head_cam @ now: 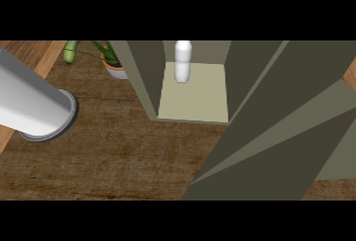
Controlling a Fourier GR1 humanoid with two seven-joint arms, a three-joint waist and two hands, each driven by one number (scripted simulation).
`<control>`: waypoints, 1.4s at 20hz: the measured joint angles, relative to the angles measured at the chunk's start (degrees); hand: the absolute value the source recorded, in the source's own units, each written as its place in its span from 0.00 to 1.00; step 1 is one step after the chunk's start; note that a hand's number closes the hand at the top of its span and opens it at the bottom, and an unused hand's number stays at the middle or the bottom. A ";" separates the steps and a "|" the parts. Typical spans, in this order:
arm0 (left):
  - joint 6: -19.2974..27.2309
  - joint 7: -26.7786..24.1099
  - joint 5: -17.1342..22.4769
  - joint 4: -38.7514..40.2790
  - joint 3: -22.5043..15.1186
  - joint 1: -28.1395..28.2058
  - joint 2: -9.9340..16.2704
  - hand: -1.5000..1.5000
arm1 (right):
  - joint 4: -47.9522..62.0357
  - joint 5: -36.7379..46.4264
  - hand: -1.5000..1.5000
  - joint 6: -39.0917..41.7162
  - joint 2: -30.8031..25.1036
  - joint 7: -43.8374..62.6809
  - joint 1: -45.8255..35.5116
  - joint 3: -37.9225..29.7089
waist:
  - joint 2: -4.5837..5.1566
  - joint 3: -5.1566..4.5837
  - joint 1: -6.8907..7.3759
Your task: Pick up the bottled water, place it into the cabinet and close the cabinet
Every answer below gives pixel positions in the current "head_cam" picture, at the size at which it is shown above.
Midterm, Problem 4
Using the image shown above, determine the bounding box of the white water bottle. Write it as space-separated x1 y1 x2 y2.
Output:
173 40 194 85

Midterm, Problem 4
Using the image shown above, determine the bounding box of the olive grey cabinet door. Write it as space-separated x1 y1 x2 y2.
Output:
179 40 356 201

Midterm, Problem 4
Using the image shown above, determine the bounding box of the potted green plant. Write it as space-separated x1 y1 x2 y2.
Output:
63 40 131 80

